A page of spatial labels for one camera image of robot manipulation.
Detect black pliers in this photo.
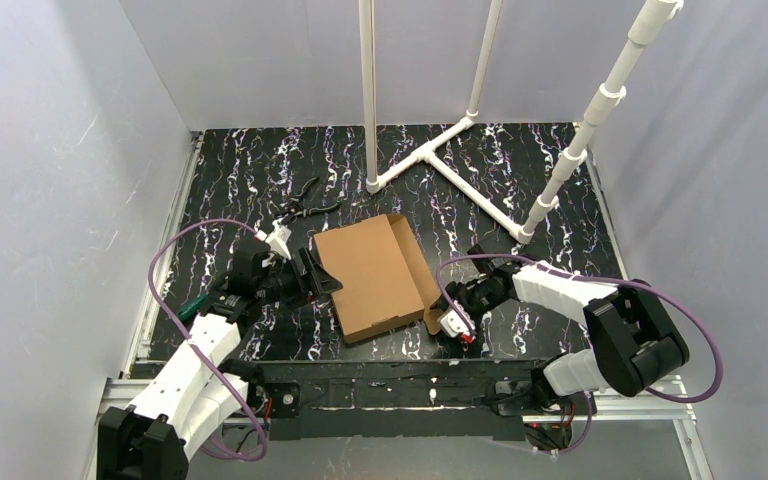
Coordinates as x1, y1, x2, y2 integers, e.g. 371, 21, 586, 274
272, 176, 341, 227

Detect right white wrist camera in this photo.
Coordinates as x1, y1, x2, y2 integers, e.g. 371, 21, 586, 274
439, 308, 476, 346

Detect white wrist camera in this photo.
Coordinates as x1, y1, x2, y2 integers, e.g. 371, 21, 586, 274
439, 308, 476, 346
255, 219, 291, 259

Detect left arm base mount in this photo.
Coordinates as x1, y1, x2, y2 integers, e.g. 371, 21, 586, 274
219, 359, 301, 433

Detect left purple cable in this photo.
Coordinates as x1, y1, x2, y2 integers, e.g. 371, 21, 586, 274
148, 219, 273, 463

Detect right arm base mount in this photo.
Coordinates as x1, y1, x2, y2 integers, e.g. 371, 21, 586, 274
474, 373, 596, 456

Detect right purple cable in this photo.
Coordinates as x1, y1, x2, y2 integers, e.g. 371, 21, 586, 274
434, 253, 725, 458

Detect brown cardboard box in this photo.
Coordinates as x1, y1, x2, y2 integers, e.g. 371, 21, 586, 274
313, 213, 442, 344

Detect purple cable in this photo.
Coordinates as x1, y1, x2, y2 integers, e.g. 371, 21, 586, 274
148, 219, 273, 463
434, 253, 725, 458

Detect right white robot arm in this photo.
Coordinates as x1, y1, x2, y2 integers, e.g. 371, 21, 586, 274
434, 253, 690, 402

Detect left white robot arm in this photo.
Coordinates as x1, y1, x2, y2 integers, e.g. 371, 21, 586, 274
95, 239, 343, 479

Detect white PVC pipe frame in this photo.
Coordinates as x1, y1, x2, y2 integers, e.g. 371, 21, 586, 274
357, 1, 684, 244

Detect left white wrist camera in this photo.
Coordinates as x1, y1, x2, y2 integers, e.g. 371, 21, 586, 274
255, 219, 291, 259

